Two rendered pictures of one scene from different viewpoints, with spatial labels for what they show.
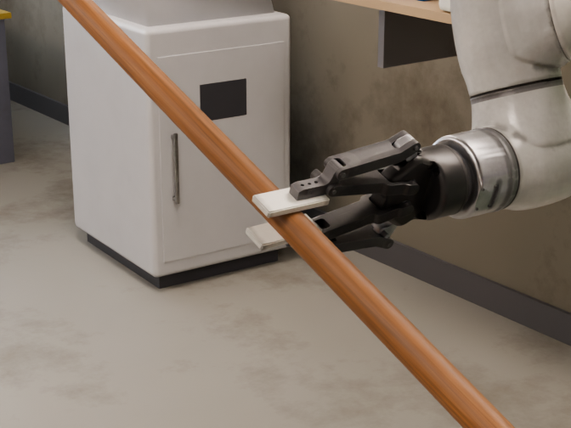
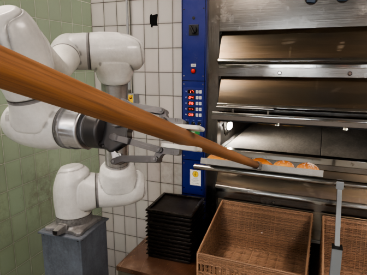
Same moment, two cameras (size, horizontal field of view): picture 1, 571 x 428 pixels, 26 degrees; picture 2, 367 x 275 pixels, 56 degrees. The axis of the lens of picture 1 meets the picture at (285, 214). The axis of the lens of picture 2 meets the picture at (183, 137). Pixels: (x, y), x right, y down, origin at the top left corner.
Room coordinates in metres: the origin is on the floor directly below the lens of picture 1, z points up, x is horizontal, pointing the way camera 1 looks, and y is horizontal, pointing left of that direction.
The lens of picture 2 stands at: (1.46, 0.51, 1.70)
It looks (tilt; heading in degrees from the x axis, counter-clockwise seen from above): 12 degrees down; 235
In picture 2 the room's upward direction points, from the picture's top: straight up
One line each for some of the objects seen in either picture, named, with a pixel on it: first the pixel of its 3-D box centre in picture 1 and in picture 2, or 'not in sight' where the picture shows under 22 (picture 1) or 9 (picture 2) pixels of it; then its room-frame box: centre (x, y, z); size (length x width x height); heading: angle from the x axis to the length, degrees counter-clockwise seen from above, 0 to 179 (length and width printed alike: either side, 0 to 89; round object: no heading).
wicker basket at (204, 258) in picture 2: not in sight; (256, 244); (0.13, -0.71, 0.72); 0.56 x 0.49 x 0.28; 123
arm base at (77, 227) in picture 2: not in sight; (71, 220); (1.07, -0.93, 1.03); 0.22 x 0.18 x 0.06; 37
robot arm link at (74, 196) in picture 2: not in sight; (74, 189); (1.05, -0.94, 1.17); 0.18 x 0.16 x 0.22; 158
